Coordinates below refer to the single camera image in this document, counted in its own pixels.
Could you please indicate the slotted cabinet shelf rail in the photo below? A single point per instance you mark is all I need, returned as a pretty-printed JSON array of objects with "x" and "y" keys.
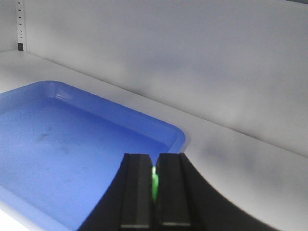
[{"x": 21, "y": 25}]

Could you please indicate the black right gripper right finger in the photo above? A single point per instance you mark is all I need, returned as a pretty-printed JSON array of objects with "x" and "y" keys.
[{"x": 187, "y": 202}]

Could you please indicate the blue plastic tray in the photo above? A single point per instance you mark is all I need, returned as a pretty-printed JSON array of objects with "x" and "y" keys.
[{"x": 61, "y": 147}]

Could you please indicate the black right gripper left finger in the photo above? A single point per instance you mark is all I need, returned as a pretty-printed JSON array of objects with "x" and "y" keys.
[{"x": 127, "y": 205}]

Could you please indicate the green plastic spoon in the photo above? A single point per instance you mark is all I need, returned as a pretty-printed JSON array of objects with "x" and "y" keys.
[{"x": 155, "y": 183}]

